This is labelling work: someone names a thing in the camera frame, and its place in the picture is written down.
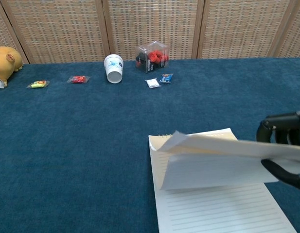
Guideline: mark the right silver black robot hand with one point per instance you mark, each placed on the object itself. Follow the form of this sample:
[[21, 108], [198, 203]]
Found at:
[[281, 121]]

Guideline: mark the beige paper stack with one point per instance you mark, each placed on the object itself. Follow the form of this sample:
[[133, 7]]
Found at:
[[213, 208]]

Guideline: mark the woven bamboo screen panel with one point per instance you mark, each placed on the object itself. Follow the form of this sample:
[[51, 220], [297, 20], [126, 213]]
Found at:
[[237, 29], [295, 34], [57, 31], [152, 21], [1, 31]]

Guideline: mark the blue candy packet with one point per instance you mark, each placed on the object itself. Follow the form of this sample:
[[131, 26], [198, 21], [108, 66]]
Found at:
[[166, 78]]

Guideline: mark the white small packet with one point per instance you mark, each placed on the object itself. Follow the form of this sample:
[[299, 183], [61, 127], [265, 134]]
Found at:
[[152, 83]]

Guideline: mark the clear box red black pieces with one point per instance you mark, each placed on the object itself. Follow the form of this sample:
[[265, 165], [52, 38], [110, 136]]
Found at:
[[152, 58]]

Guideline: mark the white paper cup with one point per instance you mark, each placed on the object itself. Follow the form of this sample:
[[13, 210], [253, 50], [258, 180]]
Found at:
[[113, 70]]

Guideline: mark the red candy packet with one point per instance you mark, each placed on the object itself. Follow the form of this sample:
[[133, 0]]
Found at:
[[78, 79]]

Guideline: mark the blue carpet table cover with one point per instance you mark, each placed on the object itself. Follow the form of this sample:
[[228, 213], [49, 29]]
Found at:
[[67, 145]]

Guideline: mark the yellow candy packet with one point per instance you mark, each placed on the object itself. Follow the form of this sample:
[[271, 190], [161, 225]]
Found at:
[[38, 84]]

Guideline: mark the yellow plush toy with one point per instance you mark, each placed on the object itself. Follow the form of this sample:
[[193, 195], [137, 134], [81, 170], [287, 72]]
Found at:
[[6, 63]]

